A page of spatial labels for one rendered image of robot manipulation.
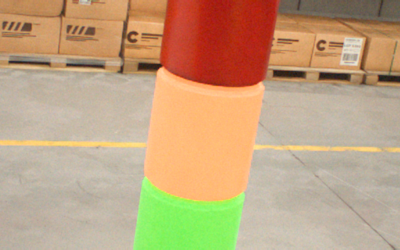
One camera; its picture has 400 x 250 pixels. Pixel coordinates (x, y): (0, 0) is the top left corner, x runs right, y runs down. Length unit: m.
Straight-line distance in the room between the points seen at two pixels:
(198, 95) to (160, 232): 0.07
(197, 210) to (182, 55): 0.07
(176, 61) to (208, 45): 0.02
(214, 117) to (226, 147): 0.02
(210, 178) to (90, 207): 5.19
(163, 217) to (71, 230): 4.88
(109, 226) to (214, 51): 5.01
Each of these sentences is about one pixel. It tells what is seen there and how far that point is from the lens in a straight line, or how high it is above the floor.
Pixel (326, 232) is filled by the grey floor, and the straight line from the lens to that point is 5.80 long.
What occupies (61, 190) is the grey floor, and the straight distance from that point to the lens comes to 5.78.
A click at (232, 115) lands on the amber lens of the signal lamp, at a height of 2.26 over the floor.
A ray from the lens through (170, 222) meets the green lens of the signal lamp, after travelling 0.41.
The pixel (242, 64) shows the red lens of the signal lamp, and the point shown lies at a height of 2.28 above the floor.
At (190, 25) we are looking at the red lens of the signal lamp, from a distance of 0.38.
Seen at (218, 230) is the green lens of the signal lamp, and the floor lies 2.20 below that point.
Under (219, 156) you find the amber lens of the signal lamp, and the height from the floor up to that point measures 2.24.
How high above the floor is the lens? 2.38
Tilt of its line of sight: 19 degrees down
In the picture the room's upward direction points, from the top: 9 degrees clockwise
